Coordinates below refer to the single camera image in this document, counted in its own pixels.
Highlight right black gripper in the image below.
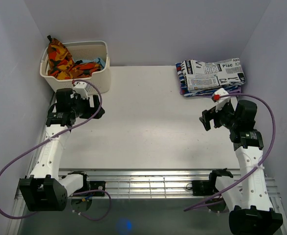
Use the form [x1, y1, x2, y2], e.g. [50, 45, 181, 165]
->
[199, 101, 238, 131]

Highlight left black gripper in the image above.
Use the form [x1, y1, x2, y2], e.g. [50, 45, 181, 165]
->
[70, 94, 104, 119]

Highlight orange camouflage trousers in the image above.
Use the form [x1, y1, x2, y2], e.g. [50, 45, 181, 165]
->
[47, 35, 103, 80]

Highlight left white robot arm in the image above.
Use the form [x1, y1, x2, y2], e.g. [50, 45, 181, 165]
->
[19, 88, 105, 212]

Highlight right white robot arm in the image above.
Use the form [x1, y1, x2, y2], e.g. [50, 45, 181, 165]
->
[200, 97, 283, 235]

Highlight blue patterned folded trousers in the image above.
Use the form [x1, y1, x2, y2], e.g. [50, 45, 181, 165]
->
[175, 61, 239, 97]

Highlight purple folded trousers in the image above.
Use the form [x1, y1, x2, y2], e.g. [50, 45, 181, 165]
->
[180, 86, 241, 97]

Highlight newspaper print folded trousers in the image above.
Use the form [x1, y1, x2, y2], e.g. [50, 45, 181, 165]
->
[181, 58, 245, 91]

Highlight light blue cloth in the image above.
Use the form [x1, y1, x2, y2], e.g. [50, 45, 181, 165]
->
[75, 57, 106, 69]

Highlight white perforated plastic basket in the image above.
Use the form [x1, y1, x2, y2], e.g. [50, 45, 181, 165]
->
[39, 41, 111, 93]

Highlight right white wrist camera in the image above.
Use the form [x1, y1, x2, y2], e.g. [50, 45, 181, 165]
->
[212, 88, 230, 113]

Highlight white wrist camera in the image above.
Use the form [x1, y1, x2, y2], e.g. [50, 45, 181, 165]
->
[212, 88, 230, 113]
[73, 82, 90, 99]

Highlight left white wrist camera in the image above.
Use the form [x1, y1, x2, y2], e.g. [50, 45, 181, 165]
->
[73, 82, 90, 99]

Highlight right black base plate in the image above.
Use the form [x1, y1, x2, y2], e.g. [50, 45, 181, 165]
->
[191, 180, 212, 196]

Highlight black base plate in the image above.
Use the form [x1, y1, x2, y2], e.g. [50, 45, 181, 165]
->
[191, 180, 212, 196]
[87, 181, 106, 197]

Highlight aluminium rail frame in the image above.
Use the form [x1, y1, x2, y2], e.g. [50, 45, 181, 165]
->
[6, 167, 287, 235]

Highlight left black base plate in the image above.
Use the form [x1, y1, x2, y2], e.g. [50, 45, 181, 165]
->
[87, 181, 106, 197]

